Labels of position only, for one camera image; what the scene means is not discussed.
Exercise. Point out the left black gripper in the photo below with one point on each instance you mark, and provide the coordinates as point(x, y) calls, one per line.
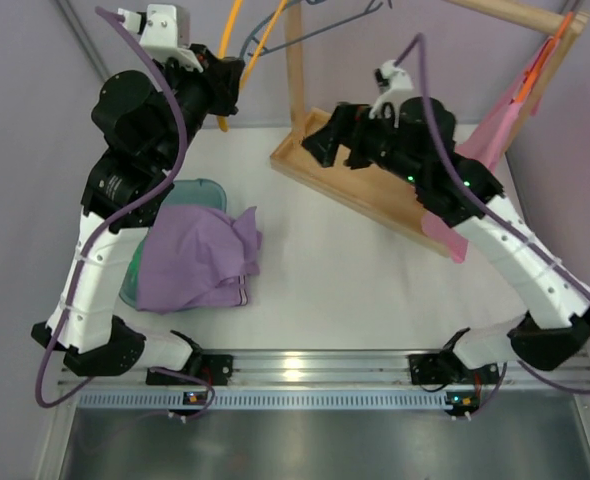
point(223, 84)

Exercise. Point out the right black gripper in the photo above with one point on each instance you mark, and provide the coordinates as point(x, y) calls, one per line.
point(351, 138)

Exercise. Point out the yellow plastic hanger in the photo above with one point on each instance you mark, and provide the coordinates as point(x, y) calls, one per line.
point(231, 42)

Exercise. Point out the purple trousers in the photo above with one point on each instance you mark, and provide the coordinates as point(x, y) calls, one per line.
point(197, 257)

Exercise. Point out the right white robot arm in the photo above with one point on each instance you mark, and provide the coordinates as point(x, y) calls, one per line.
point(418, 147)

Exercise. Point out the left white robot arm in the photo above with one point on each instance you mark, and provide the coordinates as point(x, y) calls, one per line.
point(148, 122)

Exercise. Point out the grey-blue plastic hanger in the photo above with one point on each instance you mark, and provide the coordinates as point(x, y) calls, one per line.
point(320, 30)

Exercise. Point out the orange plastic hanger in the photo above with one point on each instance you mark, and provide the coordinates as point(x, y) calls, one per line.
point(534, 72)

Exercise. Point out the wooden clothes rack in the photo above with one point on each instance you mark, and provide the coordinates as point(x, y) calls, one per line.
point(376, 194)

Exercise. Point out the teal plastic basket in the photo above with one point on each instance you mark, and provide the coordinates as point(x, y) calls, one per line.
point(198, 192)

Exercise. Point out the pink t-shirt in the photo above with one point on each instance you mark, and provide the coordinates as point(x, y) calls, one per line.
point(486, 144)

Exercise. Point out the green white cloth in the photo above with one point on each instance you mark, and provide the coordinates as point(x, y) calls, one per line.
point(131, 277)

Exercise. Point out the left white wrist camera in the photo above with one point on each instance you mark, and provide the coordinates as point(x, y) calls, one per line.
point(163, 31)

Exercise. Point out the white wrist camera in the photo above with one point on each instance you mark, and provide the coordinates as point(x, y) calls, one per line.
point(163, 31)
point(395, 86)

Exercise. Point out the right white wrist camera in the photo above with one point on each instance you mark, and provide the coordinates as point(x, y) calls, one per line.
point(395, 86)

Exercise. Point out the aluminium mounting rail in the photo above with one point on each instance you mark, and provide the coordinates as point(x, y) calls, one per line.
point(344, 368)

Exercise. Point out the slotted grey cable duct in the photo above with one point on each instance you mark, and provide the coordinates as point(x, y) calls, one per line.
point(247, 400)

